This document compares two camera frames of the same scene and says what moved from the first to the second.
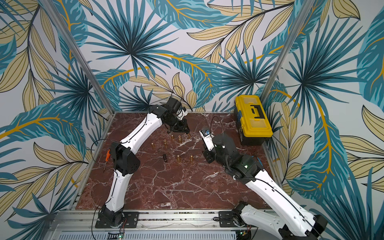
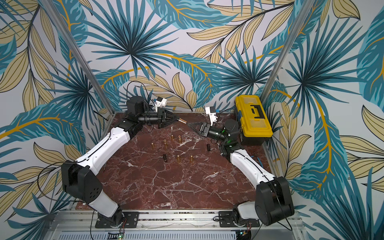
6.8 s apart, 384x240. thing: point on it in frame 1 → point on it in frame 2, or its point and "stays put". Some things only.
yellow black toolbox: x=253 y=120 stays put
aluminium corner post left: x=79 y=54 stays put
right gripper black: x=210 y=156 → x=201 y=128
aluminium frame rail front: x=83 y=225 stays put
